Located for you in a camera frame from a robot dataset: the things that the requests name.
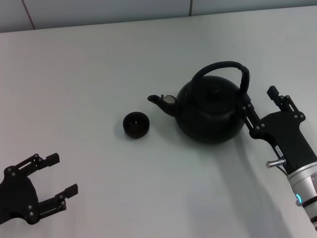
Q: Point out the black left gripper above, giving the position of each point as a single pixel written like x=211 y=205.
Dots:
x=17 y=196

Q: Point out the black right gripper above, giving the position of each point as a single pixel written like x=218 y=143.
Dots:
x=287 y=136

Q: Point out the black round teapot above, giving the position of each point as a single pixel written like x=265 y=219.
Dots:
x=210 y=116

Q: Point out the small black teacup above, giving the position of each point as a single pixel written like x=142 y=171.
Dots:
x=136 y=130

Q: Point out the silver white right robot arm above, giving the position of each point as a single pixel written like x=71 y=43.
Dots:
x=304 y=188

